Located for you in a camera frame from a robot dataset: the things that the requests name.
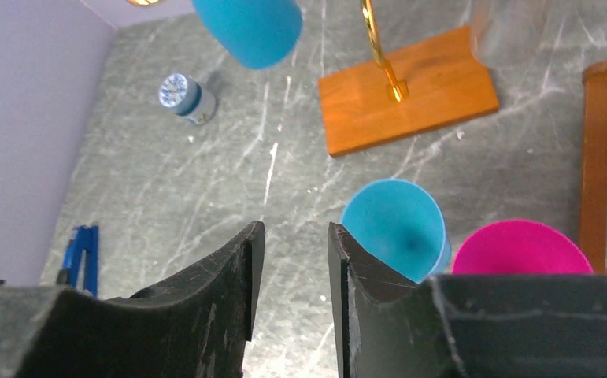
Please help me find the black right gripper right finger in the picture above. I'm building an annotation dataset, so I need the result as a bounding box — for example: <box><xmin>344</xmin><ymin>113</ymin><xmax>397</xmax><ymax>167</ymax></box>
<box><xmin>328</xmin><ymin>223</ymin><xmax>607</xmax><ymax>377</ymax></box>

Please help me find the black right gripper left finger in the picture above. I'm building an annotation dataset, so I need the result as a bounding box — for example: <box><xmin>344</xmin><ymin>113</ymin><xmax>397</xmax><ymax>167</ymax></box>
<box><xmin>0</xmin><ymin>221</ymin><xmax>265</xmax><ymax>377</ymax></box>

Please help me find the pink wine glass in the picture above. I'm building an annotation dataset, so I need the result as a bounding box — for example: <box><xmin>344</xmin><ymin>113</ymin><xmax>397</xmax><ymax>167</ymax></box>
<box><xmin>451</xmin><ymin>219</ymin><xmax>594</xmax><ymax>275</ymax></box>

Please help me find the light blue wine glass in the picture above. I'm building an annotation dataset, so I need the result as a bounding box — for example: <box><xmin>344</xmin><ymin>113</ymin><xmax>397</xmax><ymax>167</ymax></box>
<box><xmin>340</xmin><ymin>178</ymin><xmax>451</xmax><ymax>284</ymax></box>

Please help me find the wooden rack base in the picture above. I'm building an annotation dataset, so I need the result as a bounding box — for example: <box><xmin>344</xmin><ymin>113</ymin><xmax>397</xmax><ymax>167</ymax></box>
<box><xmin>318</xmin><ymin>26</ymin><xmax>499</xmax><ymax>157</ymax></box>

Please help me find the dark blue wine glass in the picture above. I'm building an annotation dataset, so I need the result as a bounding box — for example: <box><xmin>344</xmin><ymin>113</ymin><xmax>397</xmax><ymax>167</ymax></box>
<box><xmin>192</xmin><ymin>0</ymin><xmax>302</xmax><ymax>69</ymax></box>

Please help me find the clear wine glass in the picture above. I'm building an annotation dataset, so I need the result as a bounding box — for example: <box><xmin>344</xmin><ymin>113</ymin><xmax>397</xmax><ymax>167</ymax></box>
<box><xmin>470</xmin><ymin>1</ymin><xmax>551</xmax><ymax>68</ymax></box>

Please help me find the blue clip tool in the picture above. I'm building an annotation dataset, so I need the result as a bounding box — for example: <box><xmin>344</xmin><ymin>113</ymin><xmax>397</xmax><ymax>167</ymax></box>
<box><xmin>55</xmin><ymin>224</ymin><xmax>99</xmax><ymax>297</ymax></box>

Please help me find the blue cleaning gel jar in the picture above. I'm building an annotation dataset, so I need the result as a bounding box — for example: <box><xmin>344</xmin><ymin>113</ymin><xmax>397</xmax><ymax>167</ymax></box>
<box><xmin>158</xmin><ymin>73</ymin><xmax>217</xmax><ymax>126</ymax></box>

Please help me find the wooden tiered shelf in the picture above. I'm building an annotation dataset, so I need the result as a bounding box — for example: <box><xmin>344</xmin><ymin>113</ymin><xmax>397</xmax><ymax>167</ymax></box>
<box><xmin>578</xmin><ymin>60</ymin><xmax>607</xmax><ymax>274</ymax></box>

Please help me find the gold wire glass rack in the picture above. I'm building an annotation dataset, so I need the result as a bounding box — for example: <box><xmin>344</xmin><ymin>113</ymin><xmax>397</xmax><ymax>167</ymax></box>
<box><xmin>360</xmin><ymin>0</ymin><xmax>409</xmax><ymax>102</ymax></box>

